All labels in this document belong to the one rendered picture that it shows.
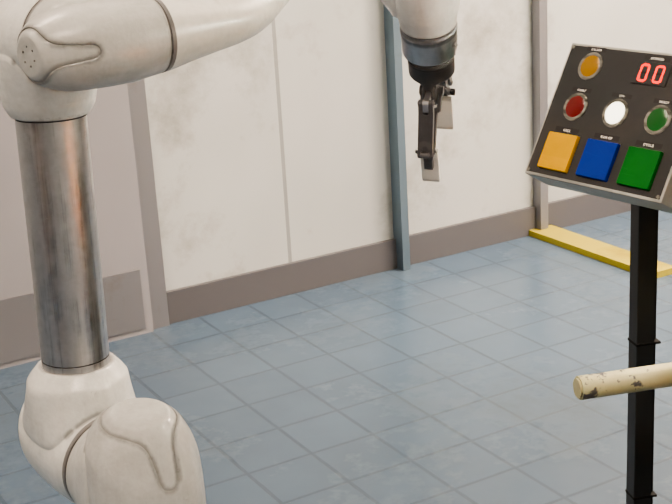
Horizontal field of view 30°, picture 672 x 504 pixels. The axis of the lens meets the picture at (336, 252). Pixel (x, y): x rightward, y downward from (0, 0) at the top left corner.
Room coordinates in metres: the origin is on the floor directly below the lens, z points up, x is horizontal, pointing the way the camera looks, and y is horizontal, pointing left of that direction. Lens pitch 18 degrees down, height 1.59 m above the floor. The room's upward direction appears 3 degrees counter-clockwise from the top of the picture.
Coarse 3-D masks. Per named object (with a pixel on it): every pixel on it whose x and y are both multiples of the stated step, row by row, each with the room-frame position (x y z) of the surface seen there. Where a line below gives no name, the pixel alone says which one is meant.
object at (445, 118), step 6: (444, 96) 2.13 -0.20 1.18; (450, 96) 2.13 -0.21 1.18; (444, 102) 2.13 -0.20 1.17; (450, 102) 2.12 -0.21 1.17; (444, 108) 2.13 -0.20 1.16; (450, 108) 2.13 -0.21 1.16; (438, 114) 2.14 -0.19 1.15; (444, 114) 2.14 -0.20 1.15; (450, 114) 2.14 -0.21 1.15; (438, 120) 2.15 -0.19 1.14; (444, 120) 2.15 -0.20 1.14; (450, 120) 2.14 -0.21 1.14; (438, 126) 2.16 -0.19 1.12; (444, 126) 2.15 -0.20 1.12; (450, 126) 2.15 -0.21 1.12
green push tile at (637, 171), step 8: (632, 152) 2.25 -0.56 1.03; (640, 152) 2.24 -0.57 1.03; (648, 152) 2.23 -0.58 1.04; (656, 152) 2.21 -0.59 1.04; (624, 160) 2.26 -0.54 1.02; (632, 160) 2.24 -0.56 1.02; (640, 160) 2.23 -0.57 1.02; (648, 160) 2.22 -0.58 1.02; (656, 160) 2.20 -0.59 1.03; (624, 168) 2.25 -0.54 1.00; (632, 168) 2.23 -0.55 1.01; (640, 168) 2.22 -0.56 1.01; (648, 168) 2.21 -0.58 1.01; (656, 168) 2.20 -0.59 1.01; (624, 176) 2.24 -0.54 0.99; (632, 176) 2.22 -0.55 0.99; (640, 176) 2.21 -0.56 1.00; (648, 176) 2.20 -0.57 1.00; (624, 184) 2.23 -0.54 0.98; (632, 184) 2.21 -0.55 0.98; (640, 184) 2.20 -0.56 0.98; (648, 184) 2.19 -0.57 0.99
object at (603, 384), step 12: (612, 372) 2.14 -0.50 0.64; (624, 372) 2.14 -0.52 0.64; (636, 372) 2.14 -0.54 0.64; (648, 372) 2.14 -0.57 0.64; (660, 372) 2.14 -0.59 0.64; (576, 384) 2.13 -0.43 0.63; (588, 384) 2.11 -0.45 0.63; (600, 384) 2.12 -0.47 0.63; (612, 384) 2.12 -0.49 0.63; (624, 384) 2.12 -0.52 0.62; (636, 384) 2.13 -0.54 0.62; (648, 384) 2.13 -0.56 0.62; (660, 384) 2.14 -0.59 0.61; (576, 396) 2.13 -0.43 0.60; (588, 396) 2.11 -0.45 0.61; (600, 396) 2.12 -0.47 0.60
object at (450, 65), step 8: (408, 64) 2.01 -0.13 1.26; (448, 64) 1.98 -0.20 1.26; (416, 72) 1.99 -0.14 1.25; (424, 72) 1.98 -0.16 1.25; (432, 72) 1.98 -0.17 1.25; (440, 72) 1.98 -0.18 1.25; (448, 72) 1.99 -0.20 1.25; (416, 80) 2.00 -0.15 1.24; (424, 80) 1.99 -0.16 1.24; (432, 80) 1.98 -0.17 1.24; (440, 80) 1.98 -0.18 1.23; (424, 88) 1.99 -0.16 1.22; (432, 88) 1.99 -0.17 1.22; (424, 96) 1.99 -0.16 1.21; (432, 96) 1.99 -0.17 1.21
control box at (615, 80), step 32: (576, 64) 2.47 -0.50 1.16; (608, 64) 2.41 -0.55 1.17; (640, 64) 2.35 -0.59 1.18; (608, 96) 2.37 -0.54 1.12; (640, 96) 2.31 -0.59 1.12; (544, 128) 2.45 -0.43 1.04; (576, 128) 2.39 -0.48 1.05; (608, 128) 2.33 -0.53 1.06; (640, 128) 2.28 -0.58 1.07; (576, 160) 2.35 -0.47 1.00; (608, 192) 2.26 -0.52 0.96; (640, 192) 2.20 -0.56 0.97
